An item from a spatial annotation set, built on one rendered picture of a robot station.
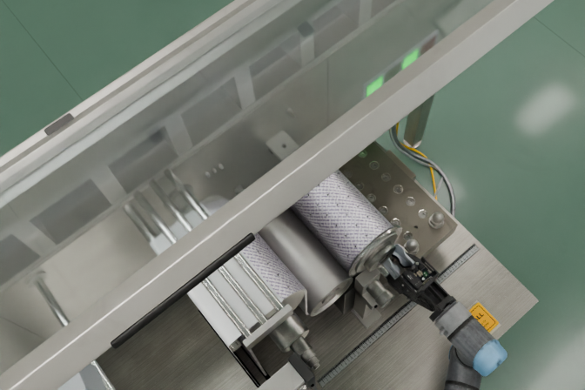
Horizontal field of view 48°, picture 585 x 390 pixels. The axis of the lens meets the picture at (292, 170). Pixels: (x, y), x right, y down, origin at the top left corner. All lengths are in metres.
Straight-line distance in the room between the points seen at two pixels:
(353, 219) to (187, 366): 0.62
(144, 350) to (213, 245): 1.15
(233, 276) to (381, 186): 0.62
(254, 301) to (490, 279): 0.79
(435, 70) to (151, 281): 0.35
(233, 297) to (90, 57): 2.32
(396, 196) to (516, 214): 1.25
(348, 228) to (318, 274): 0.12
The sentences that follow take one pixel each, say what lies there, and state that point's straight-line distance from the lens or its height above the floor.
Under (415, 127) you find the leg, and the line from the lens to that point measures 2.72.
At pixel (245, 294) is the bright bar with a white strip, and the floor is 1.46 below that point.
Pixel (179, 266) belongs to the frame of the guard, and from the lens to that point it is 0.60.
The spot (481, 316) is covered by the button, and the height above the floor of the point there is 0.92.
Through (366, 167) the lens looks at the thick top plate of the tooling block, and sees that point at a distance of 1.68.
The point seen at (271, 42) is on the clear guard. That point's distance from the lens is 0.96.
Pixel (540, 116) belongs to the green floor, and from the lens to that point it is 3.08.
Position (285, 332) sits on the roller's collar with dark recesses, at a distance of 1.21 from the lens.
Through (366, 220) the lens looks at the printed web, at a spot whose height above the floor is 1.31.
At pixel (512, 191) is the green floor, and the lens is 2.88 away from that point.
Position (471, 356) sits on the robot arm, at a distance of 1.47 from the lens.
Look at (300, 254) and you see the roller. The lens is 1.38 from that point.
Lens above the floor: 2.55
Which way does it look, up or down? 65 degrees down
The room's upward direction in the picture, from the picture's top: 7 degrees counter-clockwise
